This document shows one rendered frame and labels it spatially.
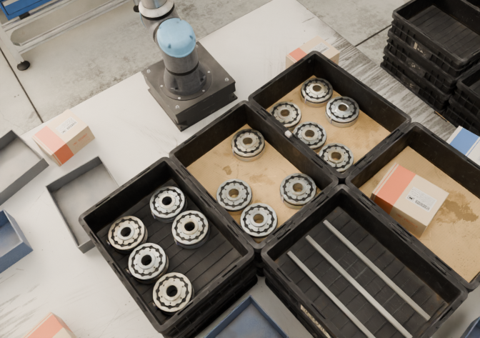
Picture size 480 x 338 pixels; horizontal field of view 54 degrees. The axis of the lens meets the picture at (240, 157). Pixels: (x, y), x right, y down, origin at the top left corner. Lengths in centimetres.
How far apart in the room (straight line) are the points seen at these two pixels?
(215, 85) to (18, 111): 162
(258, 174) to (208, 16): 193
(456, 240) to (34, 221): 127
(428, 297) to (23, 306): 113
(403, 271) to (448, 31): 136
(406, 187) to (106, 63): 216
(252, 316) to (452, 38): 156
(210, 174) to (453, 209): 69
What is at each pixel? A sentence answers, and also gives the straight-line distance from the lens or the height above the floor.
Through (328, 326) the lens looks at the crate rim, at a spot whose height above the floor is 93.
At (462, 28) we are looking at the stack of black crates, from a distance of 242.
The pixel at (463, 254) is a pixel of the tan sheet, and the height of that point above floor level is 83.
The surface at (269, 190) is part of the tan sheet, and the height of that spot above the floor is 83.
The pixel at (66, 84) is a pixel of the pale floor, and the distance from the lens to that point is 303.
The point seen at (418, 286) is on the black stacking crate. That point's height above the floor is 83.
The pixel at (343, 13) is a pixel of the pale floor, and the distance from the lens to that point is 315.
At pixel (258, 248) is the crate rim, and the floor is 93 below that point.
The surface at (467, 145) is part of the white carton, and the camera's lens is 160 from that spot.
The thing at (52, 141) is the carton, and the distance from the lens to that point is 172.
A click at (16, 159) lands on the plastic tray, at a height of 70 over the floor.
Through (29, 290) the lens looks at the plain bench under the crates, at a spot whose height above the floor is 70.
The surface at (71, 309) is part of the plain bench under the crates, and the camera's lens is 150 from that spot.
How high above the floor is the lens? 203
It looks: 57 degrees down
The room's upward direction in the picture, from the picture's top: 9 degrees counter-clockwise
